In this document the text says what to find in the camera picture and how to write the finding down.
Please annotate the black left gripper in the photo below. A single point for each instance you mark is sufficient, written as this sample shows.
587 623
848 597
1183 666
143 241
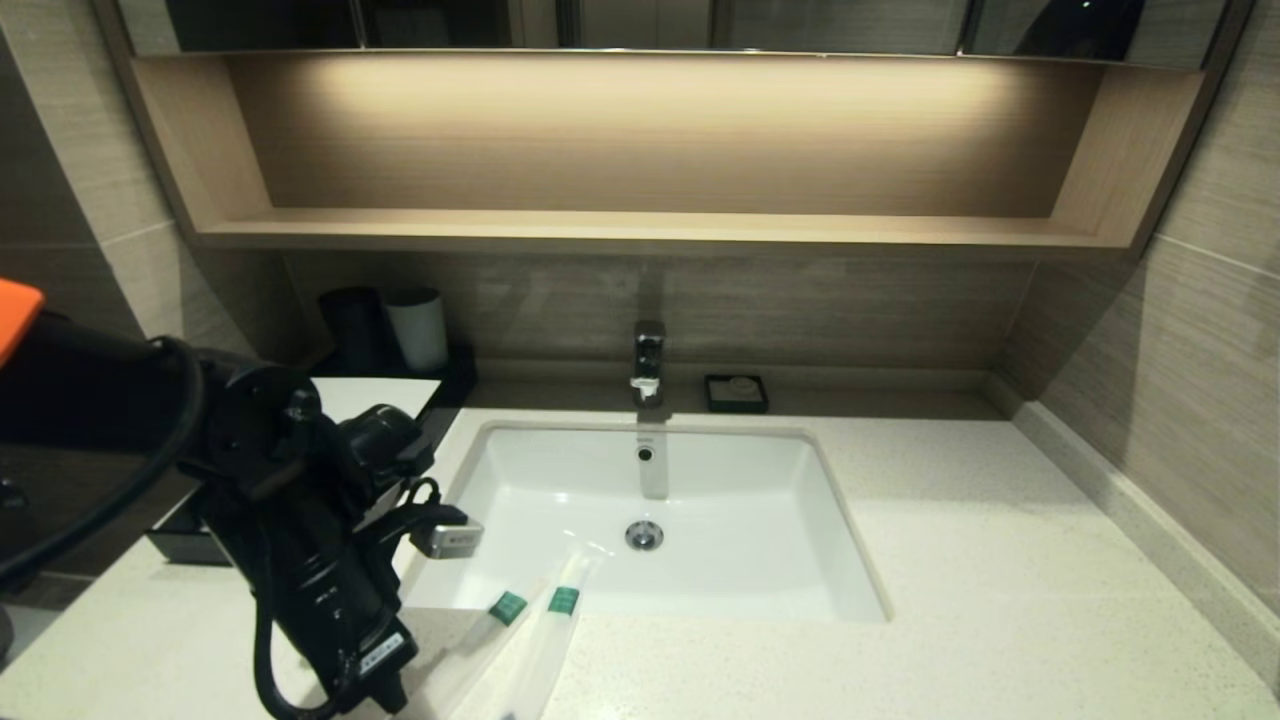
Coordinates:
320 580

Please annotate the toothbrush packet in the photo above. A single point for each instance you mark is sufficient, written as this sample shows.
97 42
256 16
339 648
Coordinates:
490 625
555 640

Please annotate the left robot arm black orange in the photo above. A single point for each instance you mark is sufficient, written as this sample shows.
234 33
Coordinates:
100 400

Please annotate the black amenity box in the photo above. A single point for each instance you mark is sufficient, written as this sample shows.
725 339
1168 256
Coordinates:
455 380

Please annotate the chrome sink drain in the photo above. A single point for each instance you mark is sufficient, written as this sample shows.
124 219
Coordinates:
645 536

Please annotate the white cup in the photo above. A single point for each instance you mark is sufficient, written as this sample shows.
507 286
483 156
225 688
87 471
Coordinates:
418 328

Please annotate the black cup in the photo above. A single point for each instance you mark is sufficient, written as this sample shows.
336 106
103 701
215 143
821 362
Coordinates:
350 328

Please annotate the white sink basin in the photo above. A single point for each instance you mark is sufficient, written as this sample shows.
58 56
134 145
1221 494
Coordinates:
740 520

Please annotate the chrome faucet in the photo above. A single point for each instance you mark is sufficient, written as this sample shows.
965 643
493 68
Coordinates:
648 358

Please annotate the black soap dish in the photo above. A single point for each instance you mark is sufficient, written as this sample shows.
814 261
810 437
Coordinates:
715 398

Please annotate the round soap bar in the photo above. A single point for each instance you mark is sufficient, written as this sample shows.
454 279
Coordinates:
741 386

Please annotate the light wooden wall shelf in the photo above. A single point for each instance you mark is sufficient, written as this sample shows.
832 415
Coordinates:
650 140

